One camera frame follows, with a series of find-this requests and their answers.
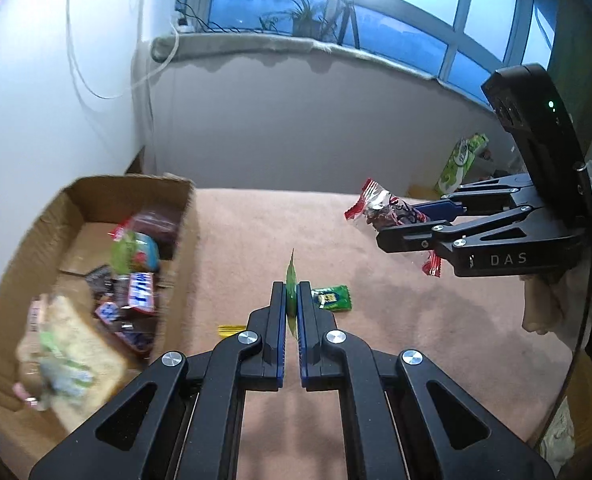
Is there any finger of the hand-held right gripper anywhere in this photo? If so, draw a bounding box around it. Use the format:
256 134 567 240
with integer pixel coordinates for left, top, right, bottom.
376 205 546 257
414 172 539 222

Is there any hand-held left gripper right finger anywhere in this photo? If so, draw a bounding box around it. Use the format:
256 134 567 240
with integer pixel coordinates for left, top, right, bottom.
297 281 556 480

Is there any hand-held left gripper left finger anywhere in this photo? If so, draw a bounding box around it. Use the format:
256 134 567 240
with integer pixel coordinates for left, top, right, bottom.
28 281 287 480

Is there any red-edged clear snack packet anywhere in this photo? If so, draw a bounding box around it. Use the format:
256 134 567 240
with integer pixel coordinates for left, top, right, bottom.
344 178 444 280

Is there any thin green snack packet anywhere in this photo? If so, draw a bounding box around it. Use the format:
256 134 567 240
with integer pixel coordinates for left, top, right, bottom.
284 248 299 337

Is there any clear packet with brown cake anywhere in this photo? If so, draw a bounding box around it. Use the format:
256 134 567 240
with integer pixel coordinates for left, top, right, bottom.
131 211 183 249

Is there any black snack packet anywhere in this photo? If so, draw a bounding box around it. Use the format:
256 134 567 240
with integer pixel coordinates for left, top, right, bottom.
85 264 115 294

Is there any brown cardboard box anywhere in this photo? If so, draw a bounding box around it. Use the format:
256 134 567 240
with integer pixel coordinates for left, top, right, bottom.
0 174 200 466

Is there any person's right forearm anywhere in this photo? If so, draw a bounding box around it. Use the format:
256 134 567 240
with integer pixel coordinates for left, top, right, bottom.
522 242 592 346

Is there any green white bag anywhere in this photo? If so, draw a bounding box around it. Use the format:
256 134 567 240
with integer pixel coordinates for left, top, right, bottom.
435 132 491 197

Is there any green candy packet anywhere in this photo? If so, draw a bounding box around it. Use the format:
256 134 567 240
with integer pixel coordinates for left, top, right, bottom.
310 284 352 314

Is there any small blue candy bar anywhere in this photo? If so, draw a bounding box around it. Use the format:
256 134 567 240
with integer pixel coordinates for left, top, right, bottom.
94 299 123 325
118 327 155 356

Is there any large blue white candy bar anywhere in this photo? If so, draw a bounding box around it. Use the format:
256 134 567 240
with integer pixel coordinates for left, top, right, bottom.
127 271 159 310

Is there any green pink snack packet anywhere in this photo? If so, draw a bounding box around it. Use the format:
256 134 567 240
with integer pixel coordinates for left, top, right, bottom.
110 230 161 276

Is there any window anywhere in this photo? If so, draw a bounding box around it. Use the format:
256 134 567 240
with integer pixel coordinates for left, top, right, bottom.
175 0 562 107

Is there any sliced bread packet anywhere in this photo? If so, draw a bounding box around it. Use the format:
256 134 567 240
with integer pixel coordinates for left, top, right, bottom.
16 294 130 434

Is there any black tripod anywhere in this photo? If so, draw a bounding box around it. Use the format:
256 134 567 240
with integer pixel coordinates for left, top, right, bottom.
335 0 363 49

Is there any grey stone windowsill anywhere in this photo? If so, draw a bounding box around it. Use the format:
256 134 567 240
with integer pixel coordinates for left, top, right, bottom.
150 30 492 112

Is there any potted plant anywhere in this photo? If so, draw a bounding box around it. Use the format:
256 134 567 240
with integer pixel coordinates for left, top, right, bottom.
260 0 337 42

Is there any pink candy packet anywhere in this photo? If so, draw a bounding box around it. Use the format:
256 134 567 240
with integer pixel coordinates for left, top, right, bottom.
13 382 40 412

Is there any white wardrobe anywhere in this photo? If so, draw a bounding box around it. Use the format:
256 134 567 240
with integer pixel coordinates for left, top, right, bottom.
0 0 179 181

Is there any thin black cable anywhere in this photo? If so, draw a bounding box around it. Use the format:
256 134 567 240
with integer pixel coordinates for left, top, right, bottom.
537 246 592 455

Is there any white cable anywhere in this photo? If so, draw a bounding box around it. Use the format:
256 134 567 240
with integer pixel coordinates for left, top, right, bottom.
65 0 180 102

